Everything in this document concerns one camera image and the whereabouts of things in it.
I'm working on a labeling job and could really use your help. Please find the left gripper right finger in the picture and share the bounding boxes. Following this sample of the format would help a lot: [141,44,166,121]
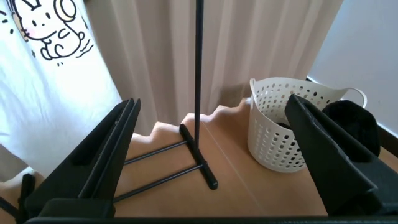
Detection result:
[284,94,398,217]

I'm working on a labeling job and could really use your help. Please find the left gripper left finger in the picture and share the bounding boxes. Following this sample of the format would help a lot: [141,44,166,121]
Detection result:
[24,98,141,218]

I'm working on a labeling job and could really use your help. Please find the white laundry basket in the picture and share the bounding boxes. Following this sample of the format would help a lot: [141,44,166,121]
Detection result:
[247,77,368,174]

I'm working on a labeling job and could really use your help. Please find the black garment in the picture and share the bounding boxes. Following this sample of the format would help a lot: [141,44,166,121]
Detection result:
[276,99,382,158]

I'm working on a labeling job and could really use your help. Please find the black clothes rack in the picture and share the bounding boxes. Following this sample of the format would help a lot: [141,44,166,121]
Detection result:
[0,0,218,223]

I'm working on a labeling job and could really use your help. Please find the white printed t-shirt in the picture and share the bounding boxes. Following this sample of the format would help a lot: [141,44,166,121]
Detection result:
[0,0,123,179]

